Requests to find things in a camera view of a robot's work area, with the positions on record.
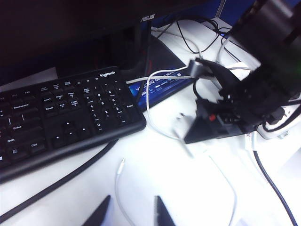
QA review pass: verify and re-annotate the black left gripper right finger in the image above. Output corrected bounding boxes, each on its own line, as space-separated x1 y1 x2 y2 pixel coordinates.
154 195 177 226

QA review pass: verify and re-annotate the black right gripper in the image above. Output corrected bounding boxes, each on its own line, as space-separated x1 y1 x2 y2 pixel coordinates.
183 57 294 145

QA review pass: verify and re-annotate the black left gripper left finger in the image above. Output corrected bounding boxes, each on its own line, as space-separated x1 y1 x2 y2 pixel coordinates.
81 194 111 226

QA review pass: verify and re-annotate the white Type-C charging cable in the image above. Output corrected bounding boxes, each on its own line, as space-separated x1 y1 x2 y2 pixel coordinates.
114 67 258 226

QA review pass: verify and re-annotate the flat blue box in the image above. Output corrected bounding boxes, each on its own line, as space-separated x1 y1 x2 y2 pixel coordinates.
128 68 196 111

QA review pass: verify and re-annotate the black monitor stand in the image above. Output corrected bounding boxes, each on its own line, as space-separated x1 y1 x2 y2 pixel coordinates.
56 21 190 78

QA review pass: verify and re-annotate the black Logitech keyboard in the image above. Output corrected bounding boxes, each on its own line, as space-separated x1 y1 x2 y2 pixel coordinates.
0 65 148 184

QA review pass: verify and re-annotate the black ASUS computer monitor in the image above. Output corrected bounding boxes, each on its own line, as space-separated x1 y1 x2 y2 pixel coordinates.
0 0 212 87

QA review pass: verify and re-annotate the black keyboard cable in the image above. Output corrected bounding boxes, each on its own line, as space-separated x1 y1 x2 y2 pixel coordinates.
0 138 118 223

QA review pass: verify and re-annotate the black plug with looped cable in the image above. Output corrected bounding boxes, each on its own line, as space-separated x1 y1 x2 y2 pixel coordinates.
262 94 301 131

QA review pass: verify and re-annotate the thin black monitor cable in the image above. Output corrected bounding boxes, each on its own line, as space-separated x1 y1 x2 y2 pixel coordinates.
176 16 233 54

